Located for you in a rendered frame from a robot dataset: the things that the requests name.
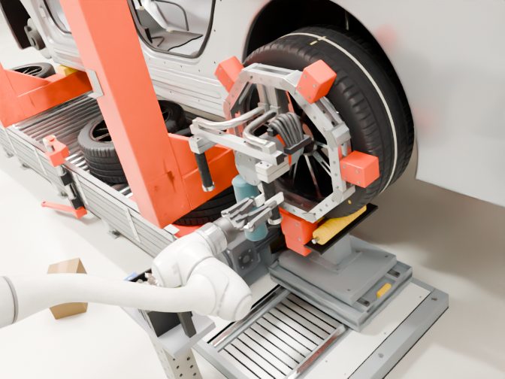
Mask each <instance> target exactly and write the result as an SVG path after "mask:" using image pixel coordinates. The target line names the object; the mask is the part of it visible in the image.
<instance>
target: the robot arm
mask: <svg viewBox="0 0 505 379"><path fill-rule="evenodd" d="M283 200H284V198H283V192H280V193H278V194H276V195H275V196H274V197H273V198H271V199H269V200H268V201H266V202H265V197H264V193H262V194H261V195H259V196H257V197H255V198H254V196H251V199H249V198H245V199H244V200H242V201H241V202H238V203H237V204H236V205H234V206H232V207H230V208H229V209H227V210H224V211H222V212H221V213H222V217H220V218H219V219H218V220H216V221H214V222H213V223H207V224H205V225H204V226H202V227H201V228H200V229H197V230H195V231H194V232H193V233H192V234H189V235H185V236H183V237H182V238H179V239H177V240H176V241H175V242H173V243H172V244H170V245H169V246H167V247H166V248H165V249H164V250H163V251H162V252H161V253H160V254H159V255H158V256H157V257H156V258H155V259H154V260H153V262H152V273H153V276H154V277H155V279H156V280H157V281H158V282H159V283H160V284H161V286H162V287H155V286H150V285H146V284H142V283H134V282H129V281H125V280H117V279H113V278H109V277H101V276H96V275H90V274H71V273H65V274H37V275H6V276H0V329H2V328H4V327H6V326H10V325H13V324H15V323H18V322H20V321H21V320H24V319H26V318H27V317H30V316H32V315H33V314H36V313H38V312H40V311H43V310H45V309H47V308H50V307H53V306H55V305H59V304H62V303H67V302H90V303H97V304H103V305H114V306H120V307H127V308H137V309H144V310H150V311H163V312H184V311H194V312H195V313H197V314H199V315H201V316H205V315H209V316H214V317H220V318H221V319H223V320H227V321H232V322H235V321H238V320H241V319H243V318H244V317H245V316H246V315H247V314H248V312H249V310H250V308H251V307H252V304H253V298H252V297H253V295H252V293H251V291H250V289H249V287H248V286H247V284H246V283H245V282H244V280H243V279H242V278H241V277H240V276H239V275H238V274H237V273H235V272H234V271H233V270H232V269H231V268H229V267H228V266H227V265H226V264H224V263H222V262H220V261H219V260H218V259H216V258H215V257H216V256H217V255H218V254H220V253H221V252H222V251H224V250H225V249H226V248H227V245H228V244H230V243H231V242H232V241H233V240H235V239H236V237H237V235H238V234H239V233H241V232H244V231H249V233H250V234H252V233H254V231H255V230H256V229H257V228H258V227H259V226H260V225H261V224H263V223H264V222H265V221H266V220H268V219H269V218H270V217H272V212H271V210H272V209H273V208H275V207H276V206H277V205H278V204H279V203H281V202H282V201H283ZM245 203H246V204H245ZM264 203H265V205H264V206H262V207H260V208H259V209H257V210H255V211H253V212H251V213H250V211H251V210H252V209H253V208H254V207H255V206H257V207H259V206H260V205H262V204H264ZM248 213H249V214H248ZM181 284H182V285H184V287H180V288H172V287H178V286H179V285H181ZM163 287H164V288H163Z"/></svg>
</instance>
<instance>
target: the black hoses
mask: <svg viewBox="0 0 505 379"><path fill-rule="evenodd" d="M268 128H269V129H267V133H268V135H269V136H271V137H274V136H276V135H278V134H279V135H280V137H281V138H282V140H283V142H284V144H285V147H284V148H283V150H284V153H286V154H289V155H292V154H293V153H295V152H297V151H298V150H300V149H301V148H302V147H305V146H306V145H308V144H309V143H310V142H311V137H310V136H309V135H303V132H302V128H301V123H300V120H299V118H298V115H297V114H296V113H294V112H288V113H286V114H278V115H277V116H276V117H275V118H274V120H272V121H271V123H269V124H268Z"/></svg>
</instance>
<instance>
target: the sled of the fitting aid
mask: <svg viewBox="0 0 505 379"><path fill-rule="evenodd" d="M268 269H269V273H270V276H271V280H273V281H275V282H276V283H278V284H279V285H281V286H283V287H285V288H286V289H288V290H290V291H291V292H293V293H294V294H296V295H297V296H300V297H301V298H303V299H304V300H306V301H308V302H309V303H311V304H312V305H315V306H316V307H317V308H319V309H321V310H322V311H324V312H325V313H327V314H329V315H331V316H332V317H334V318H336V319H337V320H339V321H340V322H342V323H344V324H346V325H347V326H349V327H350V328H352V329H354V330H355V331H357V332H360V331H361V330H362V329H363V328H364V327H365V326H366V325H367V324H368V323H369V322H370V321H371V320H372V319H373V318H374V317H375V316H376V315H377V314H378V313H379V312H380V311H382V310H383V309H384V308H385V307H386V306H387V305H388V304H389V303H390V302H391V301H392V300H393V299H394V298H395V297H396V296H397V295H398V294H399V293H400V292H401V291H402V290H403V289H404V288H405V287H406V286H407V285H408V284H409V283H410V282H411V281H412V280H413V267H412V266H410V265H407V264H405V263H403V262H401V261H398V260H397V263H396V264H395V265H394V266H393V267H392V268H391V269H390V270H389V271H388V272H387V273H386V274H384V275H383V276H382V277H381V278H380V279H379V280H378V281H377V282H376V283H375V284H374V285H373V286H372V287H371V288H370V289H369V290H368V291H367V292H366V293H365V294H364V295H362V296H361V297H360V298H359V299H358V300H357V301H356V302H355V303H354V304H353V305H349V304H347V303H346V302H344V301H342V300H341V299H339V298H337V297H336V296H333V295H332V294H330V293H328V292H326V291H324V290H323V289H321V288H319V287H318V286H316V285H314V284H313V283H311V282H309V281H308V280H305V279H303V278H302V277H300V276H298V275H296V274H295V273H293V272H291V271H290V270H288V269H286V268H284V267H282V266H281V265H280V262H279V259H278V260H276V261H275V262H274V263H272V264H271V265H269V266H268Z"/></svg>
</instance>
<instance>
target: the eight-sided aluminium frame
mask: <svg viewBox="0 0 505 379"><path fill-rule="evenodd" d="M302 73H303V72H301V71H298V70H296V71H294V70H289V69H285V68H278V67H273V66H269V65H262V64H261V63H260V64H257V63H254V64H252V65H250V66H248V67H246V68H244V69H242V70H241V71H240V74H238V77H237V79H236V81H235V82H234V85H233V87H232V88H231V90H230V92H229V94H228V95H227V97H226V99H225V100H224V103H223V105H222V106H223V113H224V114H225V118H226V121H228V120H232V119H234V118H236V117H239V116H241V115H243V114H244V112H243V102H244V100H245V99H246V97H247V96H248V94H249V92H250V90H251V89H252V87H253V86H254V84H255V83H261V84H263V85H264V86H275V87H276V88H277V89H284V90H287V91H288V92H290V94H291V95H292V97H293V98H294V99H295V101H296V102H297V103H298V104H299V105H300V106H301V108H302V109H303V110H304V112H305V113H306V114H307V116H308V117H309V118H310V119H311V120H312V121H313V123H314V124H315V126H316V127H317V128H318V130H319V131H320V132H321V133H322V134H323V135H324V137H325V139H326V141H327V144H328V155H329V161H330V167H331V179H332V185H333V191H334V192H333V193H332V194H331V195H330V196H328V197H327V198H326V199H324V200H323V201H322V202H320V203H319V204H317V203H315V202H312V201H310V200H308V199H305V198H303V197H300V196H298V195H295V194H294V193H291V192H289V191H286V190H284V189H283V188H281V187H280V185H279V184H278V183H277V182H276V181H275V180H274V188H275V192H276V194H278V193H280V192H283V198H284V200H283V201H282V202H281V203H279V204H278V206H279V208H282V209H283V210H285V211H288V212H290V213H292V214H294V215H296V216H299V217H301V218H303V219H305V220H306V221H310V222H311V223H314V222H315V221H317V220H319V219H320V218H321V217H323V216H324V215H325V214H327V213H328V212H329V211H330V210H331V209H332V208H334V207H335V206H337V205H339V204H340V203H342V202H343V201H344V200H346V199H347V198H349V197H350V196H351V195H352V194H353V193H354V192H355V184H353V183H350V182H347V181H344V180H342V177H341V171H340V160H342V159H343V158H345V157H346V156H348V155H349V154H350V153H351V152H352V151H351V144H350V138H351V136H350V134H349V129H348V128H347V126H346V124H345V122H344V121H342V120H341V118H339V116H338V115H337V114H336V113H335V111H334V110H333V108H332V107H331V106H330V104H329V103H327V101H326V100H325V99H324V97H322V98H320V99H319V100H317V101H315V102H314V103H312V104H311V103H309V102H308V101H307V100H306V99H305V98H304V97H303V96H302V94H300V93H299V91H297V90H296V86H297V85H298V81H299V80H300V78H301V75H302ZM245 128H246V123H242V124H240V125H239V126H235V127H233V128H230V129H228V131H229V134H231V135H235V136H237V137H239V138H243V130H244V129H245ZM243 139H244V138H243Z"/></svg>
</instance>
